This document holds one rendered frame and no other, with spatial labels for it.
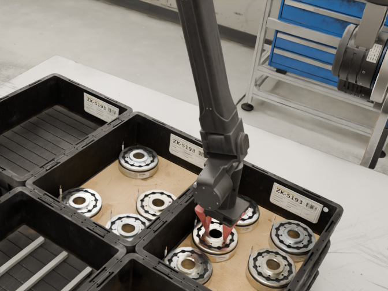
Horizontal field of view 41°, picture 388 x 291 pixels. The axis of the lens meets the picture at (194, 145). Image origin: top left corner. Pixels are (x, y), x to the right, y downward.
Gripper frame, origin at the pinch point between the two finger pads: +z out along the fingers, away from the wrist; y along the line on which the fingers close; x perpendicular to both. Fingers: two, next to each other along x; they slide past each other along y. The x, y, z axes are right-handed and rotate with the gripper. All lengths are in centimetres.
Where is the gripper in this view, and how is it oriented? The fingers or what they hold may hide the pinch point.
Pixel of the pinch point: (216, 231)
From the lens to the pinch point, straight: 116.5
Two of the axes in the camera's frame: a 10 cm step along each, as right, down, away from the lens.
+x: 5.6, -4.4, 7.0
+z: -1.0, 8.0, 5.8
